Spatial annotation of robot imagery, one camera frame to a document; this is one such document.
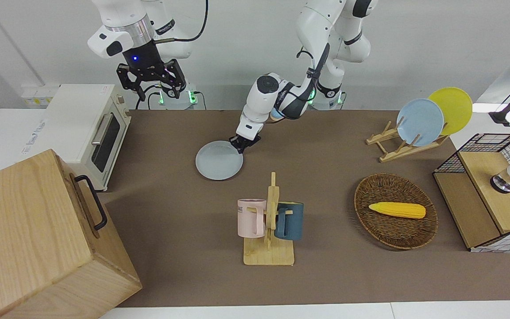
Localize brown wicker basket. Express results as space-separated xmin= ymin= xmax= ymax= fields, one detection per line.
xmin=354 ymin=173 xmax=439 ymax=250

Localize yellow corn cob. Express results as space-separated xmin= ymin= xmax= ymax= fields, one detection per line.
xmin=368 ymin=202 xmax=427 ymax=219

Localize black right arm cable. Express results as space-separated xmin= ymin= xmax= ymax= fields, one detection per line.
xmin=154 ymin=0 xmax=209 ymax=43

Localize wooden mug rack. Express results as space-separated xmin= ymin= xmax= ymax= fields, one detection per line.
xmin=243 ymin=172 xmax=295 ymax=266

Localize white wall power outlets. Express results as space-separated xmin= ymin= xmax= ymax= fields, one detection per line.
xmin=21 ymin=85 xmax=61 ymax=108

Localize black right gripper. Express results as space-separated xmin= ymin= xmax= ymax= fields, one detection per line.
xmin=117 ymin=40 xmax=188 ymax=102

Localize wooden plate rack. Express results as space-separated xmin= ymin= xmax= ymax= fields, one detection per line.
xmin=366 ymin=121 xmax=450 ymax=163

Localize gray round plate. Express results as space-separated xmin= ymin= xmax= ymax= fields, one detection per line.
xmin=195 ymin=140 xmax=244 ymax=181

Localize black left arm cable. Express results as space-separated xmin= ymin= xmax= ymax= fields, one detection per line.
xmin=296 ymin=48 xmax=317 ymax=80

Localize wire grid wooden shelf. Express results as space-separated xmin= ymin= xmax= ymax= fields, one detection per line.
xmin=433 ymin=133 xmax=510 ymax=253

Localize black base power cable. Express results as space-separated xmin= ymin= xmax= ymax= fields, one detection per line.
xmin=135 ymin=84 xmax=162 ymax=110

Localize dark blue mug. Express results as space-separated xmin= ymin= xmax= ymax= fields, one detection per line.
xmin=275 ymin=202 xmax=304 ymax=241

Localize large wooden drawer box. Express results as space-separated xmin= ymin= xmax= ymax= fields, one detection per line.
xmin=0 ymin=149 xmax=143 ymax=319

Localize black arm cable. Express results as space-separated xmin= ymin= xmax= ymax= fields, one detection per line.
xmin=296 ymin=48 xmax=317 ymax=80
xmin=154 ymin=0 xmax=209 ymax=43

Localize yellow plate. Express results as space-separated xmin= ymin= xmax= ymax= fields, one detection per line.
xmin=428 ymin=87 xmax=473 ymax=136

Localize brown table mat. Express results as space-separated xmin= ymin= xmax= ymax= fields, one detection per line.
xmin=100 ymin=109 xmax=510 ymax=307

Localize white toaster oven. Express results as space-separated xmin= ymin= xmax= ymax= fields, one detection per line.
xmin=21 ymin=84 xmax=132 ymax=192

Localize light blue plate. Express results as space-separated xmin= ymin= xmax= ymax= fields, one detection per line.
xmin=396 ymin=98 xmax=445 ymax=147

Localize pink mug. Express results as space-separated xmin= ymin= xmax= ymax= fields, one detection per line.
xmin=237 ymin=199 xmax=267 ymax=238

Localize black metal drawer handle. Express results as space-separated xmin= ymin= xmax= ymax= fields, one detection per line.
xmin=74 ymin=175 xmax=108 ymax=231

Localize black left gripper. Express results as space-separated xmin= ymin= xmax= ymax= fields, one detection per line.
xmin=230 ymin=134 xmax=263 ymax=155

